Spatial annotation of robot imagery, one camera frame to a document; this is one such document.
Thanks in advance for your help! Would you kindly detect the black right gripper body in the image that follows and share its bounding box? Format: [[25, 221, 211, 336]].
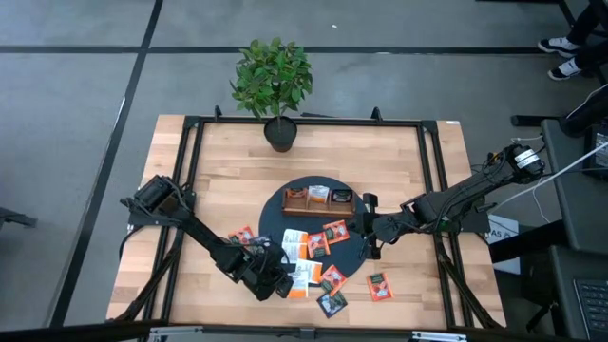
[[363, 192, 414, 260]]

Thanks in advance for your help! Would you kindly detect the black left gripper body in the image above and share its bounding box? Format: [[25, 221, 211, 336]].
[[222, 239, 286, 303]]

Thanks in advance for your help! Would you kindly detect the white and orange tea packet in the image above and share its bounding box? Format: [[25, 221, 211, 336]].
[[282, 228, 310, 246], [281, 241, 309, 262], [308, 184, 331, 204], [287, 271, 310, 300], [294, 258, 324, 285]]

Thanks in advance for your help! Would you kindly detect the wooden three-compartment tray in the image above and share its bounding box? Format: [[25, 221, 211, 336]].
[[281, 186, 357, 219]]

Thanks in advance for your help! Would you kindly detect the round dark woven placemat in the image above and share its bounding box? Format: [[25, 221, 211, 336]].
[[257, 175, 370, 281]]

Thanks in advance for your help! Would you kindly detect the white paper sheet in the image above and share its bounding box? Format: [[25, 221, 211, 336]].
[[484, 213, 523, 276]]

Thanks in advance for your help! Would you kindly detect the black desk beam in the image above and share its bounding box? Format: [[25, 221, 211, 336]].
[[487, 218, 571, 264]]

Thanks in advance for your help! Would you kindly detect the green potted plant black pot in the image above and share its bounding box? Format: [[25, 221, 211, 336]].
[[229, 36, 314, 154]]

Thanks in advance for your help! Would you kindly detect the dark grey desk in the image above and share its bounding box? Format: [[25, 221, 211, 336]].
[[549, 244, 608, 342], [540, 118, 608, 256]]

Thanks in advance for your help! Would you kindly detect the black device with label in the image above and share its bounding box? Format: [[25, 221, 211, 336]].
[[582, 122, 608, 181]]

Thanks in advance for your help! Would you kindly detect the black keyboard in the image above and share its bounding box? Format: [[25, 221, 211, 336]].
[[573, 277, 608, 341]]

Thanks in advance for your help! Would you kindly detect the black chair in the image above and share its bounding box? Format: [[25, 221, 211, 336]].
[[510, 83, 608, 140]]

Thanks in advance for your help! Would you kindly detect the person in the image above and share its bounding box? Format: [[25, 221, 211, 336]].
[[537, 0, 608, 82]]

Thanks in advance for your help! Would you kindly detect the black furniture leg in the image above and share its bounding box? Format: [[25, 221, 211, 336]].
[[0, 205, 39, 230]]

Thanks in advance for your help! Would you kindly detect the silver metal bracket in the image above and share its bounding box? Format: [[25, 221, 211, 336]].
[[146, 325, 206, 342], [410, 331, 470, 342]]

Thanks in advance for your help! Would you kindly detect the black aluminium rig frame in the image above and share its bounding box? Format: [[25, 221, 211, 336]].
[[0, 104, 608, 342]]

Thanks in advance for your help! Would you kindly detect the white hanging cable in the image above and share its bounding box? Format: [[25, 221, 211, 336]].
[[488, 141, 608, 211]]

